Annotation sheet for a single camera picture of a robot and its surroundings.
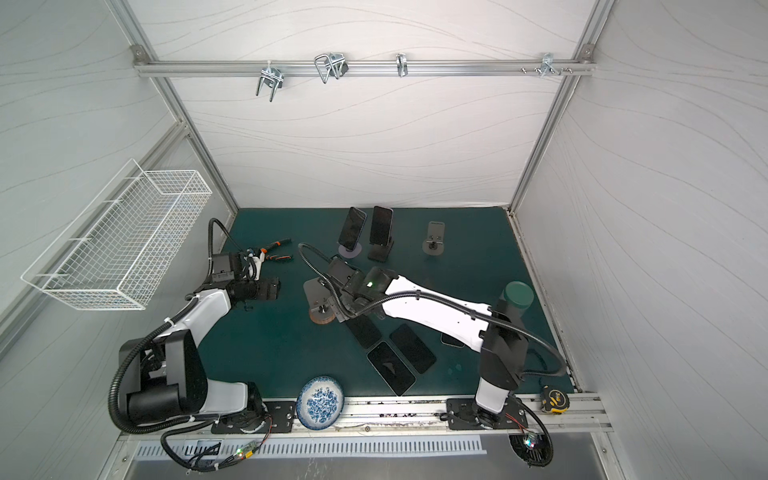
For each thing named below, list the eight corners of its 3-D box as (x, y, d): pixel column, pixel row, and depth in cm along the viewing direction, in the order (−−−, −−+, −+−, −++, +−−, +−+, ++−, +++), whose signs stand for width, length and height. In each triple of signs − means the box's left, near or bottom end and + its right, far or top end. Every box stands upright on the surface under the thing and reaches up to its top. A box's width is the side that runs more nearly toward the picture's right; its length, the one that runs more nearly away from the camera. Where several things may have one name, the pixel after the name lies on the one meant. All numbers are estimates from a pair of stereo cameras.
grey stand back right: (423, 255, 109) (425, 235, 100) (421, 241, 113) (424, 221, 104) (442, 255, 109) (447, 235, 100) (441, 241, 113) (445, 221, 104)
